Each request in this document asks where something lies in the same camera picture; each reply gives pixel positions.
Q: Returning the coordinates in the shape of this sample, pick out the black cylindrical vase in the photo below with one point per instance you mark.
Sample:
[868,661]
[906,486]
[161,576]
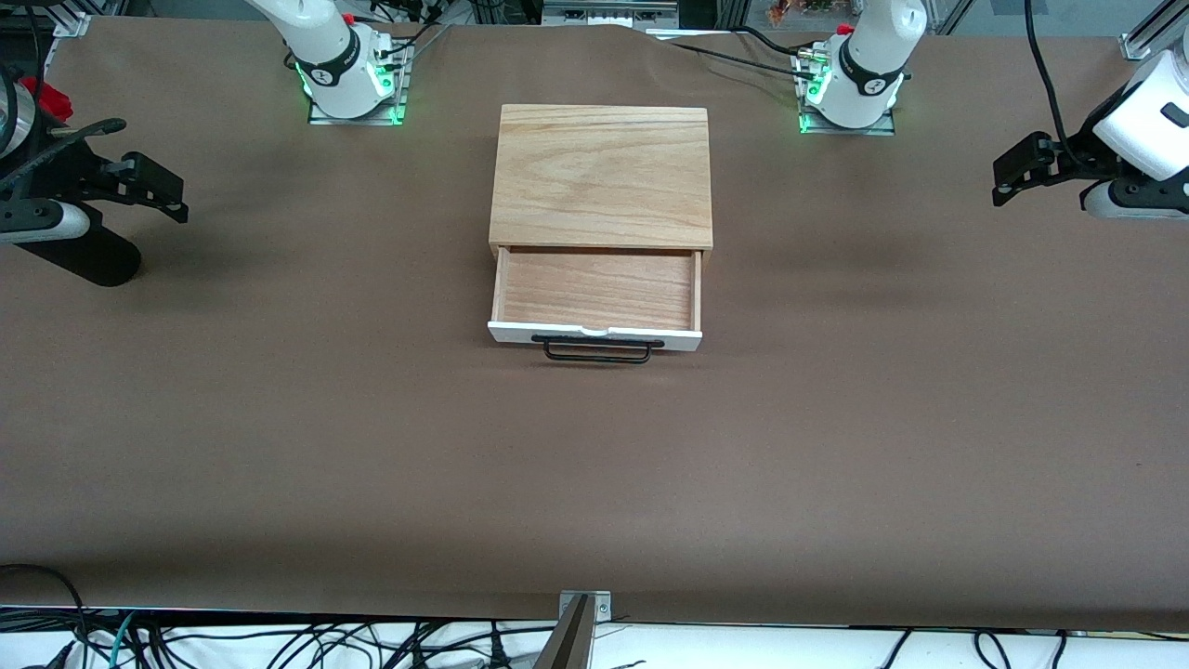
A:
[93,265]

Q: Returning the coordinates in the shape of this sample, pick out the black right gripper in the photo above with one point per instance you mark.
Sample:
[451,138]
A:
[76,169]

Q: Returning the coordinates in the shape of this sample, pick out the grey background equipment box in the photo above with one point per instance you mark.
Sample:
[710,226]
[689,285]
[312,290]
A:
[608,11]

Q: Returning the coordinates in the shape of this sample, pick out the wooden drawer with white front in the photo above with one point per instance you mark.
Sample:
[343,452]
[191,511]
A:
[594,288]

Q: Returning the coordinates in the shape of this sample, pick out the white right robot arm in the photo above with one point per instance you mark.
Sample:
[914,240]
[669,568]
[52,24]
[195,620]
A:
[325,56]

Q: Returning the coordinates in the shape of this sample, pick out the aluminium frame profile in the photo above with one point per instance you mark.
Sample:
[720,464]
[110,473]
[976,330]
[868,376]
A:
[1152,32]
[72,20]

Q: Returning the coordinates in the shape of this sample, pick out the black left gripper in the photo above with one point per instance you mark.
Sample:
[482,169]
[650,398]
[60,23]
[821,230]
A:
[1077,153]

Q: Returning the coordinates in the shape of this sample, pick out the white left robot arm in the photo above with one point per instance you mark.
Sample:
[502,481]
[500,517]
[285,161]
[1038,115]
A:
[873,65]

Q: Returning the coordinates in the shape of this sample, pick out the light wooden drawer cabinet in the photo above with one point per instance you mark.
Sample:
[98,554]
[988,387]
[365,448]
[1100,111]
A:
[599,177]

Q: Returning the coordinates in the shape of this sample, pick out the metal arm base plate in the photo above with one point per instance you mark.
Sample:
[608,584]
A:
[887,125]
[395,93]

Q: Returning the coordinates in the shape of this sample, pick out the red rose bouquet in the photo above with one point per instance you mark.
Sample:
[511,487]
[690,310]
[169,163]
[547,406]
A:
[51,98]

